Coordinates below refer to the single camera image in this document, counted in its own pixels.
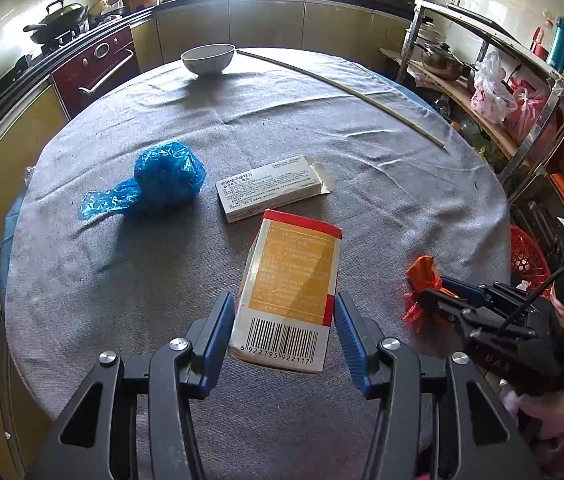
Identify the black gas stove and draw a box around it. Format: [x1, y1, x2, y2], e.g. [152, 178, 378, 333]
[12, 25, 93, 68]

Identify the red mesh basket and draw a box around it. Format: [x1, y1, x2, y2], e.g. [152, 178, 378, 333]
[509, 225, 552, 301]

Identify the teal thermos flask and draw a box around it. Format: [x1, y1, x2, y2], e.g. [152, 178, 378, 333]
[546, 16, 564, 73]

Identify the long white stick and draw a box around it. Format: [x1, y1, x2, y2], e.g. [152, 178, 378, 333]
[236, 49, 447, 148]

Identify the metal shelf rack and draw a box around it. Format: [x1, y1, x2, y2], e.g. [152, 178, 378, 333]
[394, 0, 564, 211]

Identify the blue plastic bag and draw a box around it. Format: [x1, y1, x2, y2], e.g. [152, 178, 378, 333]
[76, 141, 207, 221]

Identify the white medicine box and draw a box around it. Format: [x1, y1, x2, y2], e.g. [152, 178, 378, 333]
[214, 155, 335, 224]

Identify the white plastic bag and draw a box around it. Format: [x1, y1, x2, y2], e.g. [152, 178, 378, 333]
[470, 50, 517, 123]

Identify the white bowl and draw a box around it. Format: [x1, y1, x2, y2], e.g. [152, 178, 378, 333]
[180, 43, 237, 77]

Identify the steel pot with lid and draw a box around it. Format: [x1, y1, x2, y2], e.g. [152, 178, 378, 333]
[419, 42, 477, 83]

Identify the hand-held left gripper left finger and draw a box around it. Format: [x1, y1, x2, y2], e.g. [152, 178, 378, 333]
[27, 291, 237, 480]

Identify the black cable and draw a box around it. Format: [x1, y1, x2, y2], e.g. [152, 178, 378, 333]
[496, 265, 564, 336]

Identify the orange candy wrapper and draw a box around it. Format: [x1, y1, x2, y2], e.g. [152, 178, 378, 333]
[402, 255, 445, 333]

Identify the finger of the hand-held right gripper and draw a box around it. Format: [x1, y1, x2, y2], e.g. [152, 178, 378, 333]
[418, 287, 468, 332]
[439, 275, 495, 307]

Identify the blue table cover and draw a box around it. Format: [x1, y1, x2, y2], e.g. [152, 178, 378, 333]
[0, 72, 455, 271]

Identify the red plastic bag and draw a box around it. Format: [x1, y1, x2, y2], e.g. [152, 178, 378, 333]
[504, 72, 552, 143]

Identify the orange carton box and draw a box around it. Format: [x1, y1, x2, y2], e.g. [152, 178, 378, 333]
[228, 208, 343, 374]

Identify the black wok with lid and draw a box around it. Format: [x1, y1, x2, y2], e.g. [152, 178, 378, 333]
[23, 0, 89, 43]

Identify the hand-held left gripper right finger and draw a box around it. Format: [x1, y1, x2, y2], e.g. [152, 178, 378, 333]
[334, 291, 542, 480]

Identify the dark red oven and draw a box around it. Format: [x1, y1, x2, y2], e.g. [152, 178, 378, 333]
[51, 25, 140, 121]

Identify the person's right forearm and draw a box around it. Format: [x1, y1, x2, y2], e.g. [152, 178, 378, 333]
[499, 380, 564, 466]

